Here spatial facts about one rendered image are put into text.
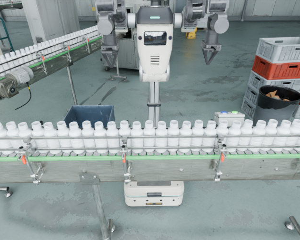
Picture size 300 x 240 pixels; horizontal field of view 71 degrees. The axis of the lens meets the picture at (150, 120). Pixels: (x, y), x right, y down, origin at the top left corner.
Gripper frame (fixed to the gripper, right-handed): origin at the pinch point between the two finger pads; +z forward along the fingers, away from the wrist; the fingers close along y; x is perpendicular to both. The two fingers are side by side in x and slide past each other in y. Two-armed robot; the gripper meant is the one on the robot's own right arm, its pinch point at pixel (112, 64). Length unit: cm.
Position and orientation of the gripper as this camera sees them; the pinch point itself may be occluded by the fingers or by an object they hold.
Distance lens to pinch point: 102.2
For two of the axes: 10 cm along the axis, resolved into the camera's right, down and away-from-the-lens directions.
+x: 10.0, -0.2, 0.2
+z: 0.0, 8.4, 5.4
